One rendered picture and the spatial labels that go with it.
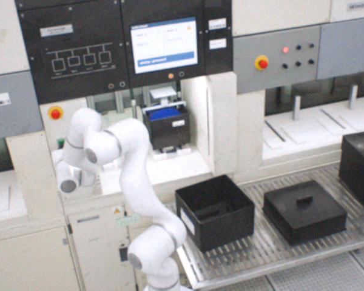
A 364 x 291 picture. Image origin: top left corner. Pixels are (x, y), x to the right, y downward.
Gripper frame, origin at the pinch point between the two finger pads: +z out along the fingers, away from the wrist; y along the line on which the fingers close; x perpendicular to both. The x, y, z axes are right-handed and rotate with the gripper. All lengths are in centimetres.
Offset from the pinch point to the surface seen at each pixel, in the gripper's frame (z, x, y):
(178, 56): 3, 31, 56
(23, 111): 2.7, 18.9, -12.6
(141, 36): 3, 43, 41
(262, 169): 4, -39, 99
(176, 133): 23, -19, 58
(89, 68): 3.4, 32.8, 17.6
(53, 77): 3.4, 31.2, 2.3
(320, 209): -42, -34, 107
